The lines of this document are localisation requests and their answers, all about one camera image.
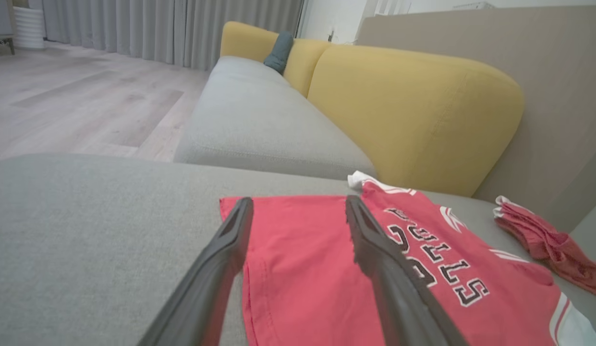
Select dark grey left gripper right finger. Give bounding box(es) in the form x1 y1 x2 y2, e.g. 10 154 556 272
344 195 469 346

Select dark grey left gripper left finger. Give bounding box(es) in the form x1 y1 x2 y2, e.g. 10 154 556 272
136 197 255 346

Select red jersey with black lettering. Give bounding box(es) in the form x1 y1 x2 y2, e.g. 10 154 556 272
219 171 596 346

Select red shorts with white trim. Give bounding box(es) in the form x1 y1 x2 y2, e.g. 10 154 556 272
492 195 596 300

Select big yellow sofa back cushion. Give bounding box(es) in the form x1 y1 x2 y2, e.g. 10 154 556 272
307 44 525 198

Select grey sofa seat cushion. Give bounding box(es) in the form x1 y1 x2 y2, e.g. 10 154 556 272
173 56 378 181

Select teal throw pillow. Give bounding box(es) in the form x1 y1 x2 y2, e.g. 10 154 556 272
263 31 295 75

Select long yellow sofa back cushion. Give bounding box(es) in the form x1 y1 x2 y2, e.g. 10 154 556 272
219 21 332 97

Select beige upright panel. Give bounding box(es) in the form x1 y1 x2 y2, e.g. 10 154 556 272
355 4 596 232

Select grey pleated curtain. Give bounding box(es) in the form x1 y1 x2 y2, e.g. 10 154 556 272
42 0 306 72

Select white ribbed cylinder appliance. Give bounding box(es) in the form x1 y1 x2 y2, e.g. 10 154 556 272
12 6 46 50

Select grey cabinet with legs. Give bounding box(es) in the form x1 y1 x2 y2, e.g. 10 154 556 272
0 0 15 55

